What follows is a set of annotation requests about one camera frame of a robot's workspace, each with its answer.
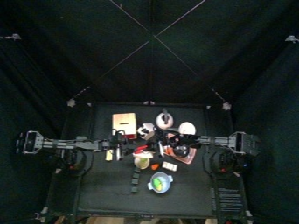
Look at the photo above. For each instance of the silver frame corner bracket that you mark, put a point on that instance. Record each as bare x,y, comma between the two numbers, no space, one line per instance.
226,106
292,38
14,37
72,102

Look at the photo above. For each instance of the red toy piece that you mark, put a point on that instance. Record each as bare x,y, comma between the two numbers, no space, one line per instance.
141,149

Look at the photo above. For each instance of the light blue bowl green food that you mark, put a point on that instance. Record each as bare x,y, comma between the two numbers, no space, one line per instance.
161,182

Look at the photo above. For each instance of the thin white stick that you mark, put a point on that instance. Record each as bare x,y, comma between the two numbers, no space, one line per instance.
120,154

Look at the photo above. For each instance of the small white ridged block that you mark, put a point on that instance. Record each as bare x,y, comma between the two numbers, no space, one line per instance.
170,166

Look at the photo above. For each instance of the small orange toy piece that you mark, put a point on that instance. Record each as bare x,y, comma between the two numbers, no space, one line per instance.
156,166

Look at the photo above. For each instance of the cream toy cup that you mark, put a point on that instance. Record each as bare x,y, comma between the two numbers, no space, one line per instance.
142,162

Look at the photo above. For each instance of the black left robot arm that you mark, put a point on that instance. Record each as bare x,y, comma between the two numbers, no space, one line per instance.
58,143

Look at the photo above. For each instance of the white label sticker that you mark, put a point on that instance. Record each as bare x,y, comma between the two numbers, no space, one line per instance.
230,199

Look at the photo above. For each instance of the beige and red toy box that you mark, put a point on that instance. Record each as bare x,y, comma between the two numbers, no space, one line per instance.
125,124

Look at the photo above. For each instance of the white and black toy cube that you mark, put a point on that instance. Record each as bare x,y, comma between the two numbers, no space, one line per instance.
146,130

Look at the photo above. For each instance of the silver frame centre bracket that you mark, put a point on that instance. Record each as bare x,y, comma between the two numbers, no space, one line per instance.
149,102

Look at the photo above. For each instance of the white toy kettle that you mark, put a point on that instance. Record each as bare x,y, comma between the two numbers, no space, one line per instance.
165,120

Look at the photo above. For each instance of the small yellow block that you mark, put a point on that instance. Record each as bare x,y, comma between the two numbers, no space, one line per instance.
110,155

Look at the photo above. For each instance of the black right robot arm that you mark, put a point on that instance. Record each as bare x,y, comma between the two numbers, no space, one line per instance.
230,144

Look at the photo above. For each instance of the white round dish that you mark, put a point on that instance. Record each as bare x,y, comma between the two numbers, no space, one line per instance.
188,128

